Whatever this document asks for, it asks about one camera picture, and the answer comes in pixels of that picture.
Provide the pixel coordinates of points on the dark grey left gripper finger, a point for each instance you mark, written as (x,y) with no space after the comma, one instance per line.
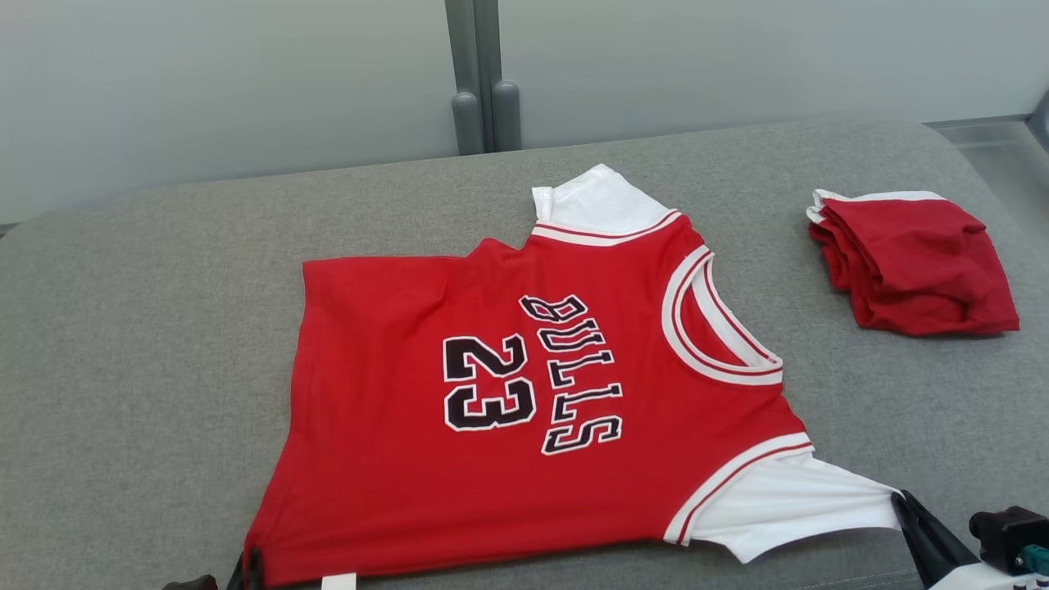
(247,569)

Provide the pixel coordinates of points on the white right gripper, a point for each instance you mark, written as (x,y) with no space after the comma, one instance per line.
(983,580)

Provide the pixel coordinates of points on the red Bulls 23 jersey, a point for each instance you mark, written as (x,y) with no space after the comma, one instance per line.
(393,459)

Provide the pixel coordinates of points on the red shorts white trim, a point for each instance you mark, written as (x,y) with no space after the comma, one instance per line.
(918,262)

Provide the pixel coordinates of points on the grey fabric sofa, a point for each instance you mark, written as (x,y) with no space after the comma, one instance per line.
(147,369)

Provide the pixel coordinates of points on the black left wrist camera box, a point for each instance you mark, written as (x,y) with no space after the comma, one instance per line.
(190,583)

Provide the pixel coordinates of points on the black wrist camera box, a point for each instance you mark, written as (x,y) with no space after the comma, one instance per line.
(1004,537)
(190,583)

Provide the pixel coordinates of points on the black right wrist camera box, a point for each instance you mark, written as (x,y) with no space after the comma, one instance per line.
(1004,537)

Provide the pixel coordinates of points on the teal right camera connector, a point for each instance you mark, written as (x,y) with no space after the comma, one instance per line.
(1035,560)

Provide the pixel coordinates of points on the grey partition frame post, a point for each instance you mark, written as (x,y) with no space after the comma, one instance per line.
(500,74)
(463,74)

